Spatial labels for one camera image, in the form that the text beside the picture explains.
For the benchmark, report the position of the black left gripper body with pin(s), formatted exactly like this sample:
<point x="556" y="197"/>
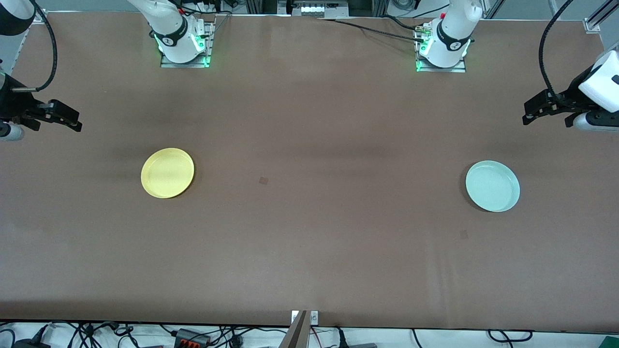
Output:
<point x="569" y="98"/>

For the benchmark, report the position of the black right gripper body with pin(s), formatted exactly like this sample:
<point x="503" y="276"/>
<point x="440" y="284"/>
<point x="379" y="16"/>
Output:
<point x="11" y="103"/>

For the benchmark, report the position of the pale green round plate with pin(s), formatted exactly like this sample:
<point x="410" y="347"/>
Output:
<point x="492" y="186"/>

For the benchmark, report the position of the yellow round plate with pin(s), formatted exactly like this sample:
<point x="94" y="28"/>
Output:
<point x="167" y="173"/>

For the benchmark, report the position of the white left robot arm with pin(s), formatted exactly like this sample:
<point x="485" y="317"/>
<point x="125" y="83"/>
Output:
<point x="449" y="48"/>

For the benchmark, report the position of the large table cover sheet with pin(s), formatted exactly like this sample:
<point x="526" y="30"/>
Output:
<point x="309" y="121"/>

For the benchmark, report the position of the black flat device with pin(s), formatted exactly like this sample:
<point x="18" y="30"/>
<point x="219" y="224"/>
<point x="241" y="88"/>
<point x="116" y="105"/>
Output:
<point x="29" y="344"/>

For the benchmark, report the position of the green board corner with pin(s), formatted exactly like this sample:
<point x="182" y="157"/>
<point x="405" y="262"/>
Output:
<point x="611" y="343"/>

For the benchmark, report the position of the silver terminal box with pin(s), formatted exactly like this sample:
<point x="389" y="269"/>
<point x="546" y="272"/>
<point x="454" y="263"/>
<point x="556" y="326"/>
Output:
<point x="314" y="9"/>

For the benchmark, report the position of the black orange power adapter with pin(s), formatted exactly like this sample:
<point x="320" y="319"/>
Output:
<point x="192" y="337"/>

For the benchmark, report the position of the black round plug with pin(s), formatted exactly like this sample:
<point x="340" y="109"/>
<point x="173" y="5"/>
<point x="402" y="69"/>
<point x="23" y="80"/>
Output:
<point x="236" y="341"/>

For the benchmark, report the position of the aluminium corner frame bracket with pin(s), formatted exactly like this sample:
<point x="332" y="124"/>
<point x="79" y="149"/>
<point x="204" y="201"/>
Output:
<point x="593" y="25"/>
<point x="41" y="14"/>

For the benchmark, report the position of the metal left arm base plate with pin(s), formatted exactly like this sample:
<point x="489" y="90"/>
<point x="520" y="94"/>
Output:
<point x="459" y="70"/>

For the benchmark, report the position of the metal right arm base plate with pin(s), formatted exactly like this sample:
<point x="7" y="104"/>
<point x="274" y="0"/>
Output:
<point x="167" y="65"/>

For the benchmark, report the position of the white metal edge bracket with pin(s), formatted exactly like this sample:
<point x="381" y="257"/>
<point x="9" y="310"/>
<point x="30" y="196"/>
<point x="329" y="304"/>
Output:
<point x="314" y="317"/>

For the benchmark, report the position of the grey slanted post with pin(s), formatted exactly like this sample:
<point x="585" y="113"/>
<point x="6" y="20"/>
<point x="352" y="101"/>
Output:
<point x="295" y="336"/>

